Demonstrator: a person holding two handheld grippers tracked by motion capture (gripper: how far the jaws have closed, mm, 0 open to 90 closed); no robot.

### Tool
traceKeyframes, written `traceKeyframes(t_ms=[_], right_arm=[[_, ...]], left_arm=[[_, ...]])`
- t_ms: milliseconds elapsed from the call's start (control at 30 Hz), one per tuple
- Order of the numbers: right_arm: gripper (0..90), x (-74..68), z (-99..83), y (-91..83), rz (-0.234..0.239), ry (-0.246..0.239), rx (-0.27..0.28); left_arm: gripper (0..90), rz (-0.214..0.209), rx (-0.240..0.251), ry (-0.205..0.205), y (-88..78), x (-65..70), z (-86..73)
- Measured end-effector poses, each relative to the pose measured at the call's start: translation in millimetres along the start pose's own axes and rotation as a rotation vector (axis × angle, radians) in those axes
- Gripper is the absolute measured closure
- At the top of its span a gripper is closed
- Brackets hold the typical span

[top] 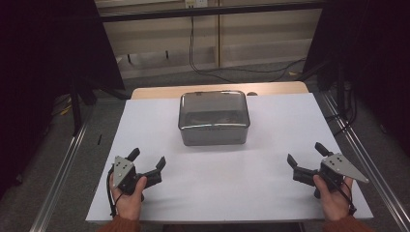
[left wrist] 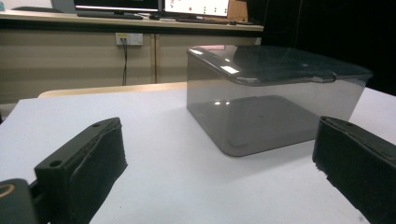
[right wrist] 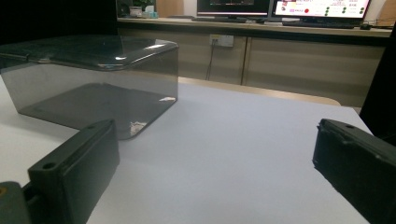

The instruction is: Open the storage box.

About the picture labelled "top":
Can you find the small black stick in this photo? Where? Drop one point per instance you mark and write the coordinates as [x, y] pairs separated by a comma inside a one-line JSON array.
[[99, 139]]

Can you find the person's left hand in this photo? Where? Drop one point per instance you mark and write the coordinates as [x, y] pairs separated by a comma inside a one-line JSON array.
[[129, 202]]

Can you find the white wall outlet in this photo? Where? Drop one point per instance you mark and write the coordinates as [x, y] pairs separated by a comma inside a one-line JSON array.
[[196, 3]]

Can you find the clear grey storage box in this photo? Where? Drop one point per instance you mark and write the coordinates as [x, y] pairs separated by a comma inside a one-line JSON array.
[[214, 129]]

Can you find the metal floor rail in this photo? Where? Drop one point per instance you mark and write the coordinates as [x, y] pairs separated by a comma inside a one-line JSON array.
[[61, 180], [370, 161]]

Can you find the person's right hand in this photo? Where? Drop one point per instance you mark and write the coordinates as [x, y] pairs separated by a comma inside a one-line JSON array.
[[334, 202]]

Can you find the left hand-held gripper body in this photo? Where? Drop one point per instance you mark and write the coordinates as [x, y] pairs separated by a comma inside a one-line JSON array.
[[122, 170]]

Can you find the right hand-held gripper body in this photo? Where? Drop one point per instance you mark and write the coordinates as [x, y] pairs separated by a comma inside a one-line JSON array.
[[338, 168]]

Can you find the black curtain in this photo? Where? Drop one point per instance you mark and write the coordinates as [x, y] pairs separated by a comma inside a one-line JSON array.
[[377, 48], [38, 64]]

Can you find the short black peg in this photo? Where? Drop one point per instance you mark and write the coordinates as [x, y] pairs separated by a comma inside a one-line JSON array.
[[129, 58], [167, 54]]

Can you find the clear grey box lid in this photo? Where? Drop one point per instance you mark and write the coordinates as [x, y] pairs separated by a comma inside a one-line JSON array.
[[212, 108]]

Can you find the black metal stand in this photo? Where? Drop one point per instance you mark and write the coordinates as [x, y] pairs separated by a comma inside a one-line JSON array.
[[76, 109], [340, 90]]

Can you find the black horizontal bar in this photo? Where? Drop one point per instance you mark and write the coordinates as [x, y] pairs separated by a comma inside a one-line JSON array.
[[209, 11]]

